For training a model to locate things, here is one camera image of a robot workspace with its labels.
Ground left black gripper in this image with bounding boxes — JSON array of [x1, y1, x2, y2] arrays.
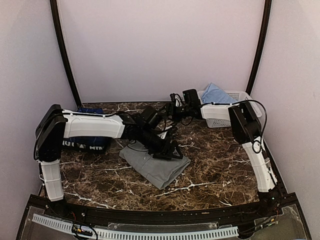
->
[[138, 126, 183, 160]]

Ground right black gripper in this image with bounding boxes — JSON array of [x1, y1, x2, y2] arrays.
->
[[159, 102, 192, 123]]

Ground grey long sleeve shirt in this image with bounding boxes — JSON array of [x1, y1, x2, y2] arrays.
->
[[119, 142, 191, 190]]

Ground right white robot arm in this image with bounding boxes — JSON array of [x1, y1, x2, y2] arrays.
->
[[158, 99, 281, 217]]

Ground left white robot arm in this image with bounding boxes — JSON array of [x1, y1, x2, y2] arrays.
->
[[33, 104, 183, 218]]

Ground light blue shirt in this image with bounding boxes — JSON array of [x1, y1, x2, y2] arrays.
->
[[201, 83, 236, 104]]

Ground white plastic basket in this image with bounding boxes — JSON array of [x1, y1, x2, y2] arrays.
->
[[201, 90, 252, 128]]

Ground blue plaid folded shirt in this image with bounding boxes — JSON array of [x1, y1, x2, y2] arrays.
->
[[68, 107, 110, 147]]

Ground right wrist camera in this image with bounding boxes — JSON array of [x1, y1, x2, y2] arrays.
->
[[170, 89, 201, 107]]

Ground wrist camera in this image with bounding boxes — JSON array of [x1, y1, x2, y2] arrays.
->
[[134, 106, 173, 140], [170, 89, 201, 107]]

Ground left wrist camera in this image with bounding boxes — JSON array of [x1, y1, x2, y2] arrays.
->
[[134, 106, 173, 140]]

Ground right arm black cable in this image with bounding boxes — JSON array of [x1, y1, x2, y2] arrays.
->
[[239, 99, 268, 155]]

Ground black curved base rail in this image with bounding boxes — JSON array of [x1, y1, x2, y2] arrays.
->
[[23, 193, 298, 232]]

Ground white slotted cable duct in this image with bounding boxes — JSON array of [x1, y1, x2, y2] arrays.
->
[[32, 214, 239, 240]]

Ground right black frame post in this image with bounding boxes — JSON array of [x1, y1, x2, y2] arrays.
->
[[245, 0, 272, 95]]

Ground black frame post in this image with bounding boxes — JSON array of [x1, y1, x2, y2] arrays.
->
[[245, 0, 272, 95], [49, 0, 82, 108]]

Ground left black frame post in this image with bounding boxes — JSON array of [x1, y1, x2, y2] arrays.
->
[[49, 0, 82, 108]]

